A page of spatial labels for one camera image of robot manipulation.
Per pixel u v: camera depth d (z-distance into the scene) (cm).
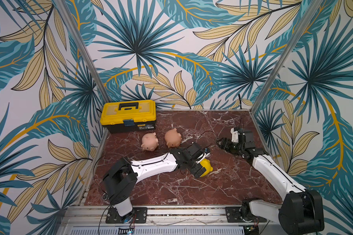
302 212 40
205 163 81
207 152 72
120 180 44
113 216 72
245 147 64
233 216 73
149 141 92
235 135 76
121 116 95
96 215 75
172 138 95
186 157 62
